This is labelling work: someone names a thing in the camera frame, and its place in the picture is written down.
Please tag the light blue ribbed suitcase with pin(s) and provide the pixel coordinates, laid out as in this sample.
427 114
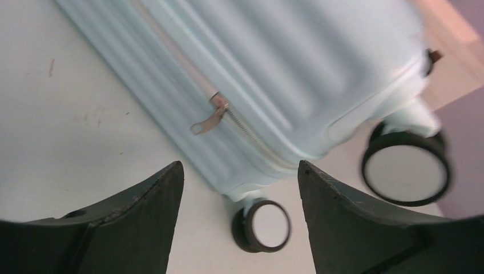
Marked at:
300 77

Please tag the cream plastic drawer cabinet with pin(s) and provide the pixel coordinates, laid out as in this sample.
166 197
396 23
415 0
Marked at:
460 71

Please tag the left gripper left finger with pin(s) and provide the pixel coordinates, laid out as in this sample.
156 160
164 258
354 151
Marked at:
129 232

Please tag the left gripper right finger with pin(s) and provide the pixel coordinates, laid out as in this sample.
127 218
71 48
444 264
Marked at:
353 232

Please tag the silver zipper pull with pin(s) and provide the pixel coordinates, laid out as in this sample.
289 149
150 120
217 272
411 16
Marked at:
220 104

